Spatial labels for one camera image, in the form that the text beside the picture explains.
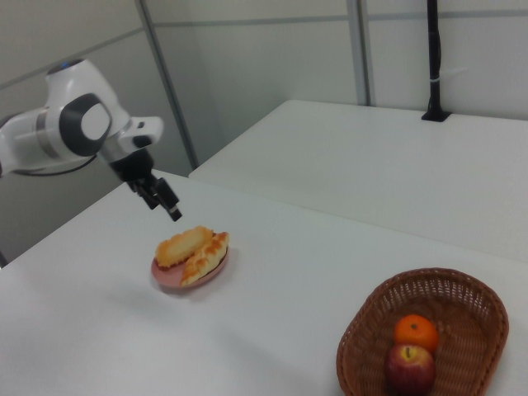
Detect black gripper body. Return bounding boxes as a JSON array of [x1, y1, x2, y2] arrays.
[[109, 148, 157, 187]]

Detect striped spiral bread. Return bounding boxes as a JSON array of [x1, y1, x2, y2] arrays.
[[154, 225, 215, 267]]

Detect braided leaf-shaped bread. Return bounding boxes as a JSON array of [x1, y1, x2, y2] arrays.
[[180, 231, 230, 288]]

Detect orange tangerine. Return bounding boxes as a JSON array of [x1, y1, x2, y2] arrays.
[[394, 313, 439, 355]]

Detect red apple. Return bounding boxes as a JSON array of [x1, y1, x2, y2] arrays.
[[384, 344, 437, 395]]

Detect pink plate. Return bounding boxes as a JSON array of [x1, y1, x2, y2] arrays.
[[150, 246, 231, 289]]

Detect brown woven basket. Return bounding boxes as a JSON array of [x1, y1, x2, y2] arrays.
[[336, 267, 511, 396]]

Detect black clamped pole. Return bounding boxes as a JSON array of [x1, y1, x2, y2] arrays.
[[421, 0, 451, 123]]

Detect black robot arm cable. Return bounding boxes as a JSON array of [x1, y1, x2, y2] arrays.
[[7, 154, 100, 177]]

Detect grey partition post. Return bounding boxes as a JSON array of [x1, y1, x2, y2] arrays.
[[137, 0, 200, 171], [347, 0, 377, 106]]

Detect white cable tie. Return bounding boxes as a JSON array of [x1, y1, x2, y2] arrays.
[[428, 67, 470, 84]]

